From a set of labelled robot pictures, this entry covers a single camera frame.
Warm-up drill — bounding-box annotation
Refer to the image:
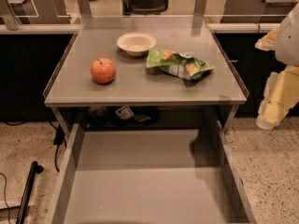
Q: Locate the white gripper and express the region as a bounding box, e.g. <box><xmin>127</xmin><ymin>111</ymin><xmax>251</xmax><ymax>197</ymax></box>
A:
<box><xmin>255</xmin><ymin>4</ymin><xmax>299</xmax><ymax>130</ymax></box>

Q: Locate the green rice chip bag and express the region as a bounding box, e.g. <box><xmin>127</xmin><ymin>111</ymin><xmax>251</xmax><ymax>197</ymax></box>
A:
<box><xmin>146</xmin><ymin>48</ymin><xmax>215</xmax><ymax>80</ymax></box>

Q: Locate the grey cabinet with top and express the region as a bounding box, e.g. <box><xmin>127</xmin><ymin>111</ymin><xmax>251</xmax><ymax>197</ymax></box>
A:
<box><xmin>45</xmin><ymin>16</ymin><xmax>248</xmax><ymax>133</ymax></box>

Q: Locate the grey open top drawer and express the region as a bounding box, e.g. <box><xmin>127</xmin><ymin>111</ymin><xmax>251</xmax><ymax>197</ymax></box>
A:
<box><xmin>45</xmin><ymin>124</ymin><xmax>256</xmax><ymax>224</ymax></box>

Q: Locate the dark round object under top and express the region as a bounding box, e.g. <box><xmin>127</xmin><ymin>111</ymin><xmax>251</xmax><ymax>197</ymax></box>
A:
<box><xmin>87</xmin><ymin>106</ymin><xmax>108</xmax><ymax>126</ymax></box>

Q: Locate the white bowl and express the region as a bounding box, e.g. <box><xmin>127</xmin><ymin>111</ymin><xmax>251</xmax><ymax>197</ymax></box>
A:
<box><xmin>117</xmin><ymin>32</ymin><xmax>157</xmax><ymax>57</ymax></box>

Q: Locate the white label tag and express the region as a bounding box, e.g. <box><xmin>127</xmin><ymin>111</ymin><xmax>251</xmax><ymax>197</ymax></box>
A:
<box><xmin>115</xmin><ymin>105</ymin><xmax>135</xmax><ymax>120</ymax></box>

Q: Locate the red apple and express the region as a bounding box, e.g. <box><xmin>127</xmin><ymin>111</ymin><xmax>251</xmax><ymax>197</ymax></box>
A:
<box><xmin>90</xmin><ymin>58</ymin><xmax>116</xmax><ymax>85</ymax></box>

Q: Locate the black pole on floor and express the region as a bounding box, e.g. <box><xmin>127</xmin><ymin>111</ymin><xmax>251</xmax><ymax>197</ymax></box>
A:
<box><xmin>15</xmin><ymin>161</ymin><xmax>44</xmax><ymax>224</ymax></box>

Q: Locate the right metal post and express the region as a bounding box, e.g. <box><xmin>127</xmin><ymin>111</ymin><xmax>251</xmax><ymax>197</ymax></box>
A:
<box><xmin>193</xmin><ymin>0</ymin><xmax>207</xmax><ymax>16</ymax></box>

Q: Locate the metal post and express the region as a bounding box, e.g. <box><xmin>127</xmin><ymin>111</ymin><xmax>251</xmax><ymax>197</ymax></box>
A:
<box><xmin>77</xmin><ymin>0</ymin><xmax>92</xmax><ymax>17</ymax></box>
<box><xmin>193</xmin><ymin>0</ymin><xmax>207</xmax><ymax>16</ymax></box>

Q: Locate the left metal post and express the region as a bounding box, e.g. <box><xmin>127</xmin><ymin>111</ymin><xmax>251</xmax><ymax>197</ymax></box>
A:
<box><xmin>77</xmin><ymin>0</ymin><xmax>92</xmax><ymax>17</ymax></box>

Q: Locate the black floor cable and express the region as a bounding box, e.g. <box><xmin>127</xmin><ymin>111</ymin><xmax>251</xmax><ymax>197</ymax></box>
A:
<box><xmin>0</xmin><ymin>119</ymin><xmax>68</xmax><ymax>224</ymax></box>

